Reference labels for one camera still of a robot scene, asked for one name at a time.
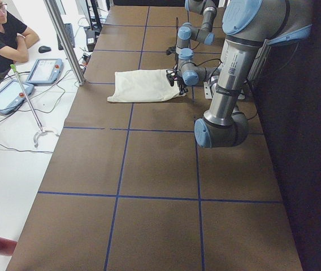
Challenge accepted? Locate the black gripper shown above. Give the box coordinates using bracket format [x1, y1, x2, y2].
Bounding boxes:
[166, 69, 188, 95]
[166, 46, 177, 56]

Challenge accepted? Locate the cream long-sleeve cat shirt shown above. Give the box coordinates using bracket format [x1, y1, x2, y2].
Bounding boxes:
[107, 69, 185, 103]

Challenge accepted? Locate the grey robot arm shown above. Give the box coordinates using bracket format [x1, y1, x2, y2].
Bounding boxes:
[166, 1, 218, 55]
[166, 1, 313, 148]

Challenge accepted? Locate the black keyboard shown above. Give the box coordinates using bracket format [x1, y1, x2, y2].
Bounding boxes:
[57, 23, 76, 51]

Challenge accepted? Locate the far teach pendant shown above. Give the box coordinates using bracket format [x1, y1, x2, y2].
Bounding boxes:
[26, 58, 63, 86]

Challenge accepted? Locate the teach pendant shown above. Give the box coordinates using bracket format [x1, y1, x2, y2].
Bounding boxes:
[0, 80, 25, 115]
[26, 58, 63, 86]

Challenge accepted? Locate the black computer mouse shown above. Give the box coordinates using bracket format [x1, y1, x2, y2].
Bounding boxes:
[38, 46, 51, 54]

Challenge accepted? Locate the metal reacher stick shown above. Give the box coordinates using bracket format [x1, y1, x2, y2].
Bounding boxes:
[10, 64, 61, 148]

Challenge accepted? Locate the near teach pendant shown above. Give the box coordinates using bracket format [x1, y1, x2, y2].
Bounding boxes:
[0, 80, 25, 115]

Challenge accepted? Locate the person in black shirt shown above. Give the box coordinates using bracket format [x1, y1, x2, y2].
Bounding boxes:
[0, 1, 40, 73]

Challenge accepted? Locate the grey aluminium frame post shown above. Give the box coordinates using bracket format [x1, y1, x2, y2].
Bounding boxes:
[44, 0, 86, 86]

